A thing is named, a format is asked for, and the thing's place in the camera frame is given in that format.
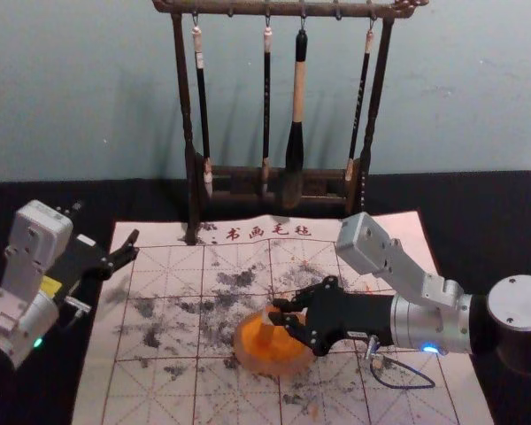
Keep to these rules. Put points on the white felt mat red grid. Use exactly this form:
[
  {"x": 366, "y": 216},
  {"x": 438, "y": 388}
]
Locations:
[{"x": 181, "y": 376}]

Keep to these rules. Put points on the thick tan calligraphy brush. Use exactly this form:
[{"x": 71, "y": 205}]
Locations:
[{"x": 297, "y": 97}]

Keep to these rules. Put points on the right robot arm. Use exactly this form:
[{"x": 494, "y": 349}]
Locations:
[{"x": 425, "y": 323}]

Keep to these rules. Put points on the dark wooden brush rack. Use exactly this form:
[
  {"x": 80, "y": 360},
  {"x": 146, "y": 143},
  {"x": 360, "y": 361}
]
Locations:
[{"x": 184, "y": 110}]

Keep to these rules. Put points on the orange paint dish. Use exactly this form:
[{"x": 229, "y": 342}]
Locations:
[{"x": 256, "y": 347}]

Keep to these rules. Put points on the thin black calligraphy brush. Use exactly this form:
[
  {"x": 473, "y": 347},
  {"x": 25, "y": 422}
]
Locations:
[
  {"x": 202, "y": 97},
  {"x": 266, "y": 97},
  {"x": 360, "y": 97}
]

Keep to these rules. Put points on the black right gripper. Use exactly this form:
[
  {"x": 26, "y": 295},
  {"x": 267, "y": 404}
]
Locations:
[{"x": 358, "y": 314}]

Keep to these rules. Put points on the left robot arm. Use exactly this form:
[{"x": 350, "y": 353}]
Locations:
[{"x": 31, "y": 248}]

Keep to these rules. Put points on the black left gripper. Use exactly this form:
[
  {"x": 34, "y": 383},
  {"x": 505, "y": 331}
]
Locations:
[{"x": 77, "y": 270}]

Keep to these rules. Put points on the black table cloth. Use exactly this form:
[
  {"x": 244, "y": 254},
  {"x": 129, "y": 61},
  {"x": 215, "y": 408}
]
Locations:
[{"x": 491, "y": 212}]

